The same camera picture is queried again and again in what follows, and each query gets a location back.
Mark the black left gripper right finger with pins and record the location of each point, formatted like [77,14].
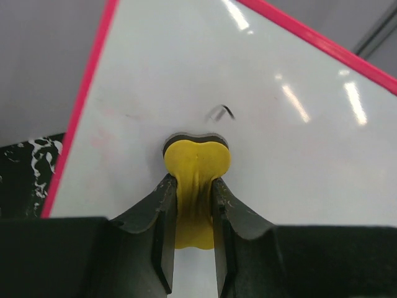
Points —
[244,245]

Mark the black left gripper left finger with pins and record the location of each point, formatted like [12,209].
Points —
[146,242]

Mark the yellow whiteboard eraser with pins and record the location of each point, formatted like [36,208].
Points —
[195,161]

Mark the pink framed whiteboard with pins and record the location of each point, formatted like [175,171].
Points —
[311,129]

